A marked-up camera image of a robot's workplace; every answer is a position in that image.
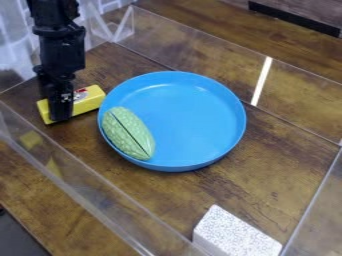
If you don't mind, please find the clear acrylic corner bracket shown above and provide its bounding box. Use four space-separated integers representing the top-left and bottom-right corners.
83 3 135 49

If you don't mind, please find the clear acrylic front wall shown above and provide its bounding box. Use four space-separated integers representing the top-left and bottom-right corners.
0 101 207 256

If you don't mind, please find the blue round tray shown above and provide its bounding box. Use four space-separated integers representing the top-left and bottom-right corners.
98 71 247 172

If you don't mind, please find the yellow block with label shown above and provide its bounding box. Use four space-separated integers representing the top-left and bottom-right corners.
36 85 106 125

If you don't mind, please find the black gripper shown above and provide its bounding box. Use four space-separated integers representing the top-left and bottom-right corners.
27 0 86 122

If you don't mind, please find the white speckled foam block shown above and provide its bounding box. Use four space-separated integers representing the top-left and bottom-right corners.
192 205 282 256

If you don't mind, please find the green bitter gourd toy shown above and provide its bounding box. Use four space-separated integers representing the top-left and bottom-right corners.
102 107 155 161

